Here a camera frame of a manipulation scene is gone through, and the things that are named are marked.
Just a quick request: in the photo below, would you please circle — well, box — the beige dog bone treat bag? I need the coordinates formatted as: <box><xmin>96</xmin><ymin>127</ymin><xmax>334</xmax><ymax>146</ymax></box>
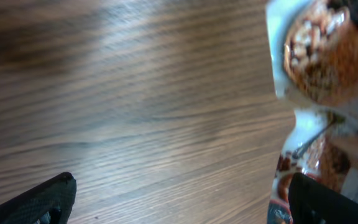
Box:
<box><xmin>266</xmin><ymin>0</ymin><xmax>358</xmax><ymax>223</ymax></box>

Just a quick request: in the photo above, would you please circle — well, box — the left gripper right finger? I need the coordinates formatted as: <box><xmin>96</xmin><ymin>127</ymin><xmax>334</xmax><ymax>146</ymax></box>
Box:
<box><xmin>288</xmin><ymin>173</ymin><xmax>358</xmax><ymax>224</ymax></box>

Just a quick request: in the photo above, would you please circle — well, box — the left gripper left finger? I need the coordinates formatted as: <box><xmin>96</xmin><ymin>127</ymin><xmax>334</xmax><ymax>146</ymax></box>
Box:
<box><xmin>0</xmin><ymin>172</ymin><xmax>76</xmax><ymax>224</ymax></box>

